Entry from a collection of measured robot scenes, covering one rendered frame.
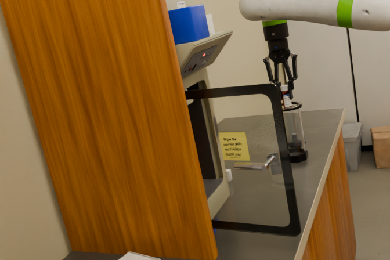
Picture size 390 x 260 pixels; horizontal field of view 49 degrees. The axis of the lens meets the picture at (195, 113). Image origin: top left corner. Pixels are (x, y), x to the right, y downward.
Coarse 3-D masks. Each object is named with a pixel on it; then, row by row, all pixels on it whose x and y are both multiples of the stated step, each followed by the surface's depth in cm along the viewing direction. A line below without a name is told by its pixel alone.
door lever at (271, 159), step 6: (270, 156) 105; (240, 162) 105; (246, 162) 105; (252, 162) 104; (258, 162) 103; (264, 162) 102; (270, 162) 103; (234, 168) 106; (240, 168) 105; (246, 168) 104; (252, 168) 103; (258, 168) 102; (264, 168) 101
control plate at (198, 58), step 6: (210, 48) 124; (198, 54) 117; (210, 54) 129; (192, 60) 116; (198, 60) 122; (204, 60) 128; (186, 66) 115; (192, 66) 120; (198, 66) 127; (186, 72) 119; (192, 72) 125
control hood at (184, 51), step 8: (216, 32) 132; (224, 32) 129; (232, 32) 136; (200, 40) 113; (208, 40) 117; (216, 40) 124; (224, 40) 133; (176, 48) 110; (184, 48) 109; (192, 48) 109; (200, 48) 115; (216, 48) 131; (184, 56) 110; (216, 56) 139; (184, 64) 112; (208, 64) 137
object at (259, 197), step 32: (192, 96) 112; (224, 96) 107; (256, 96) 103; (192, 128) 115; (224, 128) 110; (256, 128) 105; (224, 160) 113; (256, 160) 108; (288, 160) 103; (224, 192) 116; (256, 192) 111; (288, 192) 106; (224, 224) 119; (256, 224) 114; (288, 224) 108
